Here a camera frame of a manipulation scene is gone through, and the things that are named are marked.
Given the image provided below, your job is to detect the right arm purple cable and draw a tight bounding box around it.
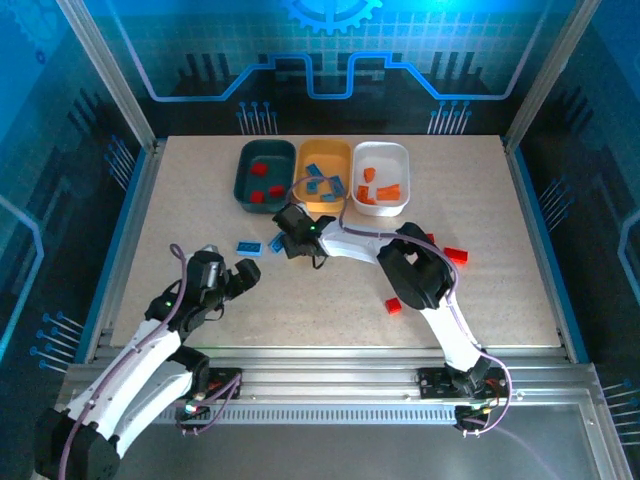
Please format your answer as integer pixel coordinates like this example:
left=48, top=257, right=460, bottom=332
left=287, top=174, right=512, bottom=437

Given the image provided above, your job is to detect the left wiring connector cluster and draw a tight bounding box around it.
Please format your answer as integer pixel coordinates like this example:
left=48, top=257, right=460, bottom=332
left=174, top=397, right=211, bottom=424

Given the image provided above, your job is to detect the left aluminium side rail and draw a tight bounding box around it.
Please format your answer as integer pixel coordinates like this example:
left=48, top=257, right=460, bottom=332
left=87, top=139, right=167, bottom=362

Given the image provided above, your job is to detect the slotted metal strip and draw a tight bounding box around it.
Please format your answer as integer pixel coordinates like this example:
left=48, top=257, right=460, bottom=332
left=149, top=407, right=459, bottom=425

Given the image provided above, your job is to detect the white plastic container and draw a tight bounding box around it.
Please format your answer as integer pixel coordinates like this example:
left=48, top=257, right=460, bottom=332
left=351, top=141, right=412, bottom=218

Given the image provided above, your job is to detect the aluminium mounting beam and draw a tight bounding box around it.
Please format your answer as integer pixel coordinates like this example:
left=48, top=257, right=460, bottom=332
left=59, top=347, right=604, bottom=426

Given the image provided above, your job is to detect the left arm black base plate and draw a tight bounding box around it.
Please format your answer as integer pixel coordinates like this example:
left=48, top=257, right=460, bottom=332
left=192, top=367, right=245, bottom=401

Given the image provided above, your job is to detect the teal plastic container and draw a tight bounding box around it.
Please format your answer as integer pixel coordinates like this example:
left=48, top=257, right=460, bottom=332
left=233, top=138, right=298, bottom=215

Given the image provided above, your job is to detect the right aluminium frame post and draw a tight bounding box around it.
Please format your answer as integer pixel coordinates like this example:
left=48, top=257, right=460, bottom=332
left=503, top=0, right=604, bottom=151

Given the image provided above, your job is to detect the right aluminium side rail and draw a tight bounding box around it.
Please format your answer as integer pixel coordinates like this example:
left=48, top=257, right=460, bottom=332
left=502, top=138, right=581, bottom=362

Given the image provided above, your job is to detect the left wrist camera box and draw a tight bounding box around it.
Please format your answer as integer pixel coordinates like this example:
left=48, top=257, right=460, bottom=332
left=202, top=243, right=226, bottom=291

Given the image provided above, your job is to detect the wiring connector cluster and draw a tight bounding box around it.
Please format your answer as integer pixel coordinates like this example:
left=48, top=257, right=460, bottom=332
left=453, top=399, right=501, bottom=436
left=174, top=397, right=211, bottom=424

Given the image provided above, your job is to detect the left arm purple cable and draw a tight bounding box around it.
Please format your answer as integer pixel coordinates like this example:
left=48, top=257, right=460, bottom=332
left=57, top=243, right=246, bottom=480

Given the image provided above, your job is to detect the right wiring connector cluster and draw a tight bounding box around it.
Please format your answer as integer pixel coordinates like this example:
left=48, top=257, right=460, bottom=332
left=453, top=399, right=501, bottom=436

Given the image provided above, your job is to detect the aluminium frame post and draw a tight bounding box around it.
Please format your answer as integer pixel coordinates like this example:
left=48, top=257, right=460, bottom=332
left=55, top=0, right=157, bottom=151
left=503, top=0, right=604, bottom=151

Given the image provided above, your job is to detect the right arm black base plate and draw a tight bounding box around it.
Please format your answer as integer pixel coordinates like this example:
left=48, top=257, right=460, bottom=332
left=417, top=367, right=514, bottom=401

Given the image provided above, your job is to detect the left aluminium frame post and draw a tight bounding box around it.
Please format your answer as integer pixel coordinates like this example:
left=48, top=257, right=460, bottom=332
left=55, top=0, right=157, bottom=151

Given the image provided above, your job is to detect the yellow plastic container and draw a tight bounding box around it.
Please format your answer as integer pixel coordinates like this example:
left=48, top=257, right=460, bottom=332
left=293, top=138, right=353, bottom=215

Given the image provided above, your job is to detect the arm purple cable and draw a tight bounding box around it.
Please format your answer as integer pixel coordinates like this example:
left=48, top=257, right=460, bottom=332
left=57, top=243, right=246, bottom=480
left=287, top=174, right=512, bottom=437

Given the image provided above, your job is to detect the aluminium side rail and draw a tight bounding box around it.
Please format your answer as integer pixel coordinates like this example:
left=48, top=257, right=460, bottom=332
left=502, top=138, right=581, bottom=362
left=87, top=139, right=167, bottom=362

